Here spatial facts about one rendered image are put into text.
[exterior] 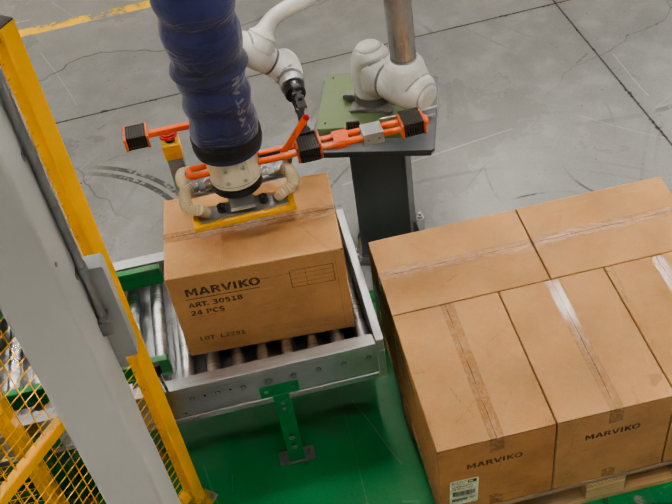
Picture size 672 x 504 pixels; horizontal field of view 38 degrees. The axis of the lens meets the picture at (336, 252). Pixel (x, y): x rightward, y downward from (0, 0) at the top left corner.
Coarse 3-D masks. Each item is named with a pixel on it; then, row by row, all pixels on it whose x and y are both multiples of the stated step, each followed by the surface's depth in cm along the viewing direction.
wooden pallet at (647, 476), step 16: (384, 336) 395; (656, 464) 338; (592, 480) 337; (608, 480) 339; (624, 480) 342; (640, 480) 348; (656, 480) 347; (528, 496) 336; (544, 496) 348; (560, 496) 347; (576, 496) 347; (592, 496) 345; (608, 496) 347
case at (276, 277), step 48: (192, 240) 329; (240, 240) 326; (288, 240) 323; (336, 240) 321; (192, 288) 321; (240, 288) 324; (288, 288) 328; (336, 288) 331; (192, 336) 338; (240, 336) 341; (288, 336) 345
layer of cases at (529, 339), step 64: (640, 192) 378; (384, 256) 370; (448, 256) 366; (512, 256) 362; (576, 256) 358; (640, 256) 354; (384, 320) 379; (448, 320) 344; (512, 320) 340; (576, 320) 337; (640, 320) 333; (448, 384) 324; (512, 384) 321; (576, 384) 318; (640, 384) 315; (448, 448) 306; (512, 448) 313; (576, 448) 321; (640, 448) 329
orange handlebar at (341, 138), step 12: (396, 120) 318; (156, 132) 328; (168, 132) 330; (336, 132) 316; (348, 132) 316; (360, 132) 317; (384, 132) 314; (396, 132) 315; (324, 144) 313; (336, 144) 313; (348, 144) 314; (276, 156) 312; (288, 156) 312; (192, 168) 312; (204, 168) 313
